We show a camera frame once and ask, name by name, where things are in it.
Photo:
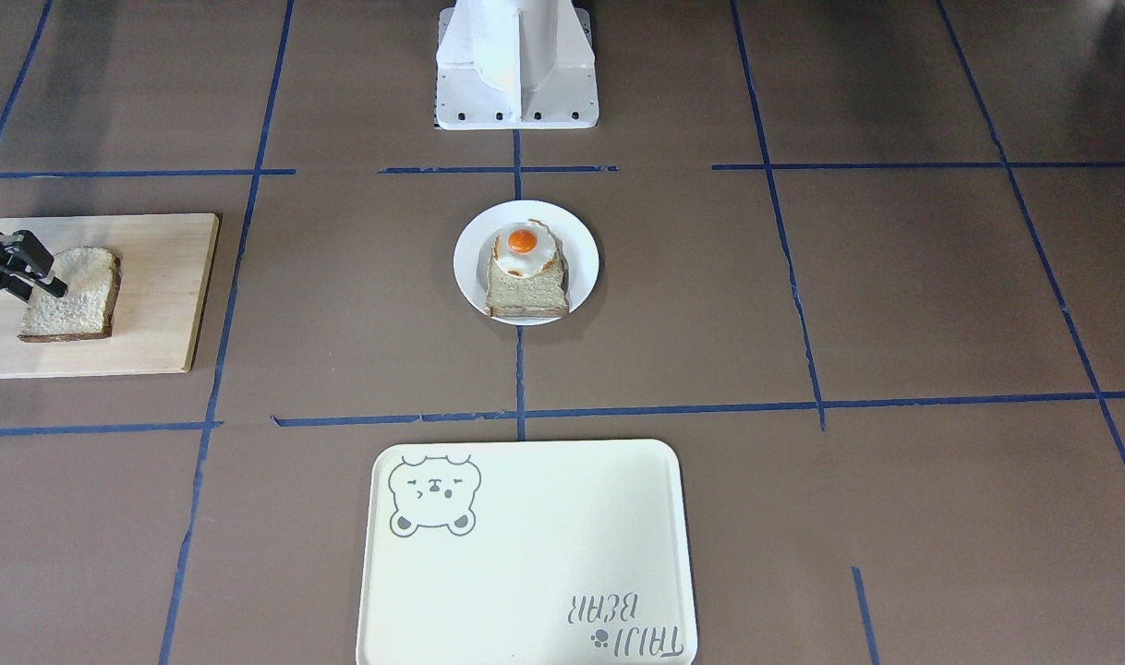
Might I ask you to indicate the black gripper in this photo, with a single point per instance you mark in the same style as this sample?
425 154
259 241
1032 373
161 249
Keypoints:
8 259

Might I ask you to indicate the bread slice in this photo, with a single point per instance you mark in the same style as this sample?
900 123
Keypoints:
85 311
542 296

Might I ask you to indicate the wooden cutting board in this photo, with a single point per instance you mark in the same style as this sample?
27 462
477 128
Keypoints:
165 262

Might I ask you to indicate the fried egg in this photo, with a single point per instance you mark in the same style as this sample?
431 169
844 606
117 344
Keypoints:
526 249

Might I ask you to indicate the cream bear tray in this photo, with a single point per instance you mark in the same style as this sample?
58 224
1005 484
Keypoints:
527 552

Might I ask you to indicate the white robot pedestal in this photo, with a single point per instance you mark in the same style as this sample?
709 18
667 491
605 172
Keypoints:
506 65

